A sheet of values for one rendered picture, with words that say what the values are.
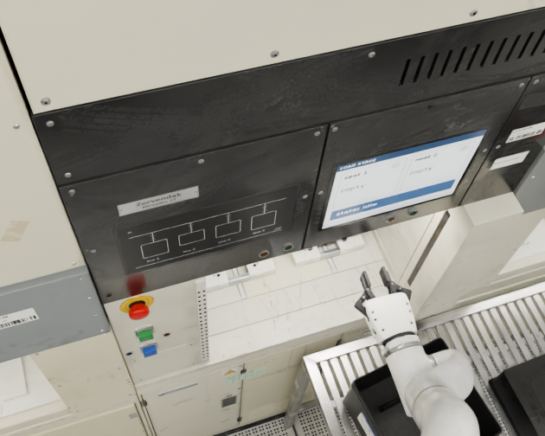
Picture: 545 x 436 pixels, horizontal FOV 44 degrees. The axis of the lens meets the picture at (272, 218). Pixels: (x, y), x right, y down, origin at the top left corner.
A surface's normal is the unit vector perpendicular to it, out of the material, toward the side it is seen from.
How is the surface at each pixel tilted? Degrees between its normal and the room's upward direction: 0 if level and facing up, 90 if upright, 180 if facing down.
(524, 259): 0
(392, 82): 90
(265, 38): 94
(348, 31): 89
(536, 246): 0
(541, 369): 0
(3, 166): 90
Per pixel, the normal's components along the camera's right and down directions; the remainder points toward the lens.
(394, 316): 0.09, -0.53
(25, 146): 0.32, 0.83
